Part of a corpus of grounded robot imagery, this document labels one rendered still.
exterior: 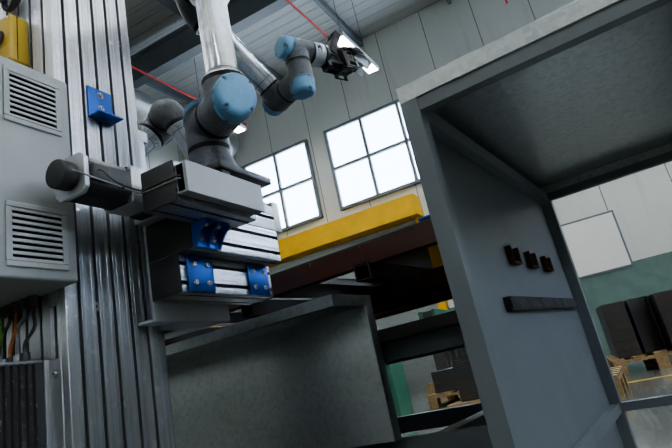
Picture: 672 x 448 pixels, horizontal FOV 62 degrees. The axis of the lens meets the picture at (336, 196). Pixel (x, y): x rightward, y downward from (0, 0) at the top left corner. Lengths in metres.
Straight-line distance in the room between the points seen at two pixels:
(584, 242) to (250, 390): 8.56
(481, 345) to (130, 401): 0.75
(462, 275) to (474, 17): 10.62
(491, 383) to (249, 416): 0.91
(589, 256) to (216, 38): 8.85
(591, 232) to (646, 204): 0.92
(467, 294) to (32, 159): 0.91
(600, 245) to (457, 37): 4.74
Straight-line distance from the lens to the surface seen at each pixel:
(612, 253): 9.93
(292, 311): 1.49
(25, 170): 1.26
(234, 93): 1.44
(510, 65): 1.19
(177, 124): 2.04
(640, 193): 10.09
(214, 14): 1.60
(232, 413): 1.87
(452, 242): 1.13
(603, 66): 1.52
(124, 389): 1.33
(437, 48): 11.57
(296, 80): 1.66
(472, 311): 1.12
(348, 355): 1.59
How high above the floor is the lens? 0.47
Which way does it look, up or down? 18 degrees up
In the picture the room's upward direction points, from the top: 12 degrees counter-clockwise
